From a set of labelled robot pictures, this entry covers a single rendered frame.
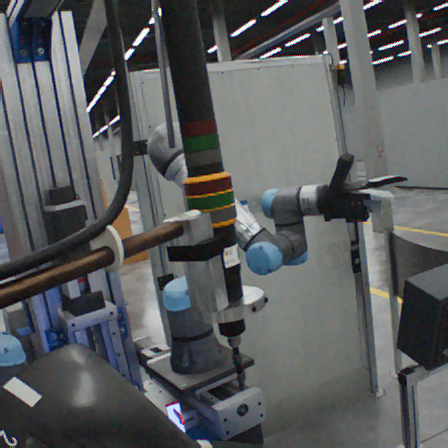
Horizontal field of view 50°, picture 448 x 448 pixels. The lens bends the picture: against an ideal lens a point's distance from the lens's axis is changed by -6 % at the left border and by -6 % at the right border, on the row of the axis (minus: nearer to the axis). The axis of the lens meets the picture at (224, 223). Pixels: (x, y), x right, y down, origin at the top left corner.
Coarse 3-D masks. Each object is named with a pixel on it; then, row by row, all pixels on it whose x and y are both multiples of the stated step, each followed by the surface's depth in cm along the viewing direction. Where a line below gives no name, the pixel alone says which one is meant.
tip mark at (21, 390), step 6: (12, 378) 43; (6, 384) 43; (12, 384) 43; (18, 384) 43; (24, 384) 44; (12, 390) 42; (18, 390) 43; (24, 390) 43; (30, 390) 43; (18, 396) 42; (24, 396) 42; (30, 396) 43; (36, 396) 43; (30, 402) 42
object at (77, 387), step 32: (64, 352) 50; (32, 384) 44; (64, 384) 46; (96, 384) 48; (128, 384) 51; (0, 416) 40; (32, 416) 41; (64, 416) 43; (96, 416) 44; (128, 416) 46; (160, 416) 48
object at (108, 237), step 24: (120, 48) 36; (120, 72) 36; (120, 96) 36; (120, 120) 36; (120, 168) 36; (120, 192) 35; (72, 240) 31; (96, 240) 35; (120, 240) 34; (0, 264) 27; (24, 264) 28; (120, 264) 34
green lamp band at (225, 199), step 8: (232, 192) 45; (192, 200) 44; (200, 200) 43; (208, 200) 43; (216, 200) 43; (224, 200) 44; (232, 200) 45; (192, 208) 44; (200, 208) 44; (208, 208) 43
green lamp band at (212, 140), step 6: (186, 138) 43; (192, 138) 43; (198, 138) 43; (204, 138) 43; (210, 138) 43; (216, 138) 44; (186, 144) 44; (192, 144) 43; (198, 144) 43; (204, 144) 43; (210, 144) 43; (216, 144) 44; (186, 150) 44; (192, 150) 43
